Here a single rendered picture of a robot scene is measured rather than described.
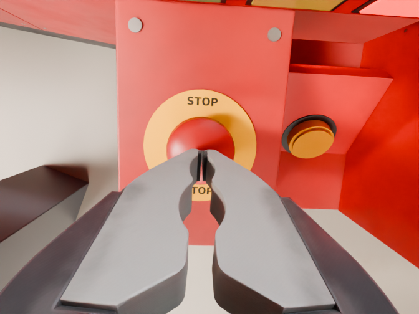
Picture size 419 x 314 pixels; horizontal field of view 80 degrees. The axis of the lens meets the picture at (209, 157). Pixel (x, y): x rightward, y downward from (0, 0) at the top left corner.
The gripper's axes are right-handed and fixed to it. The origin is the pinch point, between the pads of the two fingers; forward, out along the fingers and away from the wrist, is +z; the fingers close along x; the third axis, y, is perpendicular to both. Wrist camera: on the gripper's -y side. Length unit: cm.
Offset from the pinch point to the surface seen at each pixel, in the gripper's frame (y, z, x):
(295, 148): 4.1, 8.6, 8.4
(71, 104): 27, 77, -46
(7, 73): 18, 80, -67
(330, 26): -4.9, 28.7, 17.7
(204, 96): -1.5, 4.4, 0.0
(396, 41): -4.9, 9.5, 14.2
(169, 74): -2.6, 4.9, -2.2
